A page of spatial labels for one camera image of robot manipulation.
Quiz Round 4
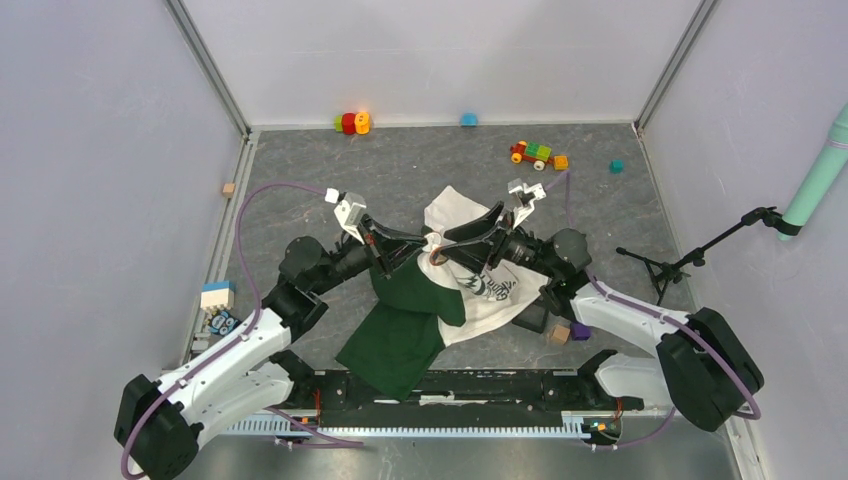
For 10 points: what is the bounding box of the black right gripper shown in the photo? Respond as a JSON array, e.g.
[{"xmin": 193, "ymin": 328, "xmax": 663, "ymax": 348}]
[{"xmin": 439, "ymin": 201, "xmax": 558, "ymax": 279}]

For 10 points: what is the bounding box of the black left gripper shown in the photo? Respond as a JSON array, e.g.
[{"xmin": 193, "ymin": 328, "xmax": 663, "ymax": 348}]
[{"xmin": 310, "ymin": 213, "xmax": 428, "ymax": 296}]

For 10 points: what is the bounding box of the white and green t-shirt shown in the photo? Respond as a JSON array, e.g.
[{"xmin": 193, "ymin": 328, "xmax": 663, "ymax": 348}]
[{"xmin": 335, "ymin": 186, "xmax": 547, "ymax": 401}]

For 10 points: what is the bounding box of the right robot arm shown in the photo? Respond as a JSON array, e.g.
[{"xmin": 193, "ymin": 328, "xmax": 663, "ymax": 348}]
[{"xmin": 430, "ymin": 203, "xmax": 765, "ymax": 432}]

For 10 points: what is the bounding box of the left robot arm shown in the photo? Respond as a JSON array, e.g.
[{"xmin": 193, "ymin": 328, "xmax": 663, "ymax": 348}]
[{"xmin": 114, "ymin": 216, "xmax": 427, "ymax": 479}]

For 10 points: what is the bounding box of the colourful toy block train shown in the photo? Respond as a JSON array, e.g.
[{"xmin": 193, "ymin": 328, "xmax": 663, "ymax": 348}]
[{"xmin": 510, "ymin": 141, "xmax": 569, "ymax": 171}]

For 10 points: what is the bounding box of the blue round toy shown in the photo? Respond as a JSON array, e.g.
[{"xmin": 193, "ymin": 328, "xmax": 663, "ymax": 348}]
[{"xmin": 459, "ymin": 112, "xmax": 479, "ymax": 128}]

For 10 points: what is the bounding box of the red green orange toy stack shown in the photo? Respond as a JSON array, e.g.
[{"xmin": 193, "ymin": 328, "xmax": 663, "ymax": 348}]
[{"xmin": 334, "ymin": 111, "xmax": 372, "ymax": 135}]

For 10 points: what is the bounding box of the purple cube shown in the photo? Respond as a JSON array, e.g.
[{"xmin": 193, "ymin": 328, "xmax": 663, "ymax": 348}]
[{"xmin": 570, "ymin": 322, "xmax": 592, "ymax": 341}]

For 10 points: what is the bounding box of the teal cube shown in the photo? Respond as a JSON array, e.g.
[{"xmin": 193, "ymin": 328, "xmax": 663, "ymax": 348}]
[{"xmin": 609, "ymin": 159, "xmax": 624, "ymax": 174}]

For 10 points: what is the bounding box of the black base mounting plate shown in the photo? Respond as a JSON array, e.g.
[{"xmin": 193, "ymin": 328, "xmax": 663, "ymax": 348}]
[{"xmin": 280, "ymin": 369, "xmax": 645, "ymax": 428}]

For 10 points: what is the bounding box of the blue and white block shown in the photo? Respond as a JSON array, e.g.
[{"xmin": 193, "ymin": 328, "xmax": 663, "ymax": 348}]
[{"xmin": 199, "ymin": 280, "xmax": 235, "ymax": 314}]

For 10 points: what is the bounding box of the blue owl toy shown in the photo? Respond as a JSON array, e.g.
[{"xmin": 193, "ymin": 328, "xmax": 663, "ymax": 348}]
[{"xmin": 206, "ymin": 311, "xmax": 241, "ymax": 336}]

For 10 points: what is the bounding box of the black tripod stand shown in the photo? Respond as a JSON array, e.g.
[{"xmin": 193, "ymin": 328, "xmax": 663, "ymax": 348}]
[{"xmin": 615, "ymin": 206, "xmax": 802, "ymax": 306}]

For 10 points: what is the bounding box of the teal padded pole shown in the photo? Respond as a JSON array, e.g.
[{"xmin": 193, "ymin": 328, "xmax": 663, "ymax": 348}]
[{"xmin": 777, "ymin": 106, "xmax": 847, "ymax": 241}]

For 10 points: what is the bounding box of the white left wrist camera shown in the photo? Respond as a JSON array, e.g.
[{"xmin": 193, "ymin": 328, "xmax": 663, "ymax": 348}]
[{"xmin": 324, "ymin": 188, "xmax": 367, "ymax": 244}]

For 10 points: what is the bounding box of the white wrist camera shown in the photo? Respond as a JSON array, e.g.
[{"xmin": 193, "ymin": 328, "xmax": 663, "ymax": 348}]
[
  {"xmin": 507, "ymin": 178, "xmax": 547, "ymax": 228},
  {"xmin": 324, "ymin": 188, "xmax": 367, "ymax": 244}
]

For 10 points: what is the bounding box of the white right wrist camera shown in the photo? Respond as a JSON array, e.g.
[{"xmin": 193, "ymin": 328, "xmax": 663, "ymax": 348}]
[{"xmin": 507, "ymin": 178, "xmax": 547, "ymax": 228}]

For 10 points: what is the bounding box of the black square frame tray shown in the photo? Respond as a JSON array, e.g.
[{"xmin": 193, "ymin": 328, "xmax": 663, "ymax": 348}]
[{"xmin": 511, "ymin": 298, "xmax": 550, "ymax": 334}]

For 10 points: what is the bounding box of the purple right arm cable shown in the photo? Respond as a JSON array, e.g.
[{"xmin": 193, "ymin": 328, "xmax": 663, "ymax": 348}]
[{"xmin": 544, "ymin": 169, "xmax": 763, "ymax": 452}]

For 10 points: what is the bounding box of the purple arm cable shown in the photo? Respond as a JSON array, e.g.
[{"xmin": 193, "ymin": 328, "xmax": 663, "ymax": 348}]
[
  {"xmin": 544, "ymin": 169, "xmax": 763, "ymax": 452},
  {"xmin": 119, "ymin": 181, "xmax": 366, "ymax": 480}
]

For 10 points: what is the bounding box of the small wooden cube on rail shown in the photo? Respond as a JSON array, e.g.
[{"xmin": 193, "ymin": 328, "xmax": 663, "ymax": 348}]
[{"xmin": 221, "ymin": 183, "xmax": 236, "ymax": 199}]

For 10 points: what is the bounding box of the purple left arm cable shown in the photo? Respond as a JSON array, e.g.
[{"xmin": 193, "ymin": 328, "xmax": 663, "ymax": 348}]
[{"xmin": 119, "ymin": 181, "xmax": 366, "ymax": 480}]

